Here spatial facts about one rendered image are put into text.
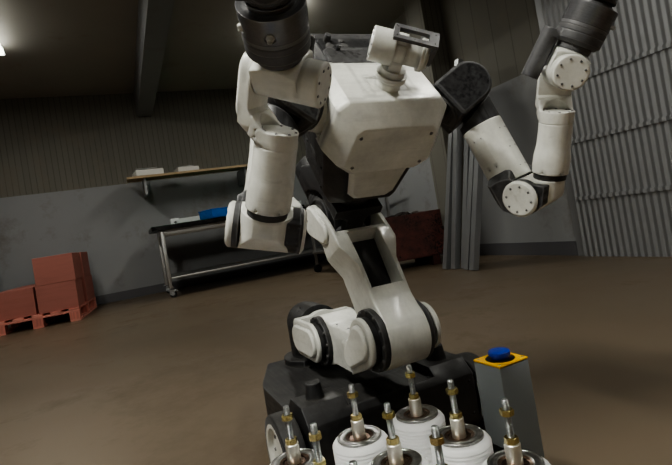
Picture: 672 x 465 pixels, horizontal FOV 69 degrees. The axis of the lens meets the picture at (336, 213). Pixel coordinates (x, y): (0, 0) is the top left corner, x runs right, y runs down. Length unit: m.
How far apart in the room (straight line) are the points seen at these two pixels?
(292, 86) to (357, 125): 0.30
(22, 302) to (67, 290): 0.43
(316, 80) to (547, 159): 0.57
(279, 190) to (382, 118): 0.32
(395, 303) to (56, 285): 5.24
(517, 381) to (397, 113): 0.55
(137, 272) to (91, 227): 0.87
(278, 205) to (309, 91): 0.18
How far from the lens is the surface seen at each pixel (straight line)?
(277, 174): 0.74
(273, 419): 1.22
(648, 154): 4.00
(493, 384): 0.99
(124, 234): 7.52
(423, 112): 1.04
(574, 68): 1.04
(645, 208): 4.06
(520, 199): 1.09
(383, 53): 0.97
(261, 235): 0.78
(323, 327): 1.42
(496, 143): 1.13
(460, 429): 0.86
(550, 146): 1.08
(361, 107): 0.97
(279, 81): 0.69
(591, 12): 1.06
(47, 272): 6.12
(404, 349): 1.11
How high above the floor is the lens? 0.62
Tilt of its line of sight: 1 degrees up
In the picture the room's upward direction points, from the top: 9 degrees counter-clockwise
